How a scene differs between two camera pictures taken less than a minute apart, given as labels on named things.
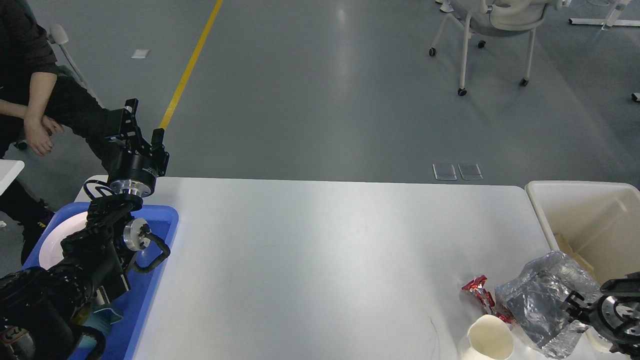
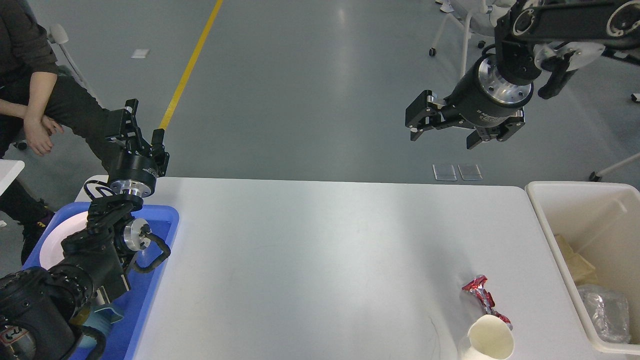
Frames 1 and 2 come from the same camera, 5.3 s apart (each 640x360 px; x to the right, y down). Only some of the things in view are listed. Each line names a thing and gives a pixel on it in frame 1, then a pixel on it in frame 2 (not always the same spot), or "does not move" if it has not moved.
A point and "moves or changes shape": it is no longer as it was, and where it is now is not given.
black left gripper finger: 121,126 does not move
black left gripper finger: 157,148 does not move
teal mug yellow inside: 101,320 does not move
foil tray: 532,302 moves or changes shape
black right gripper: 591,313 -> 483,98
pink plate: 51,251 does not move
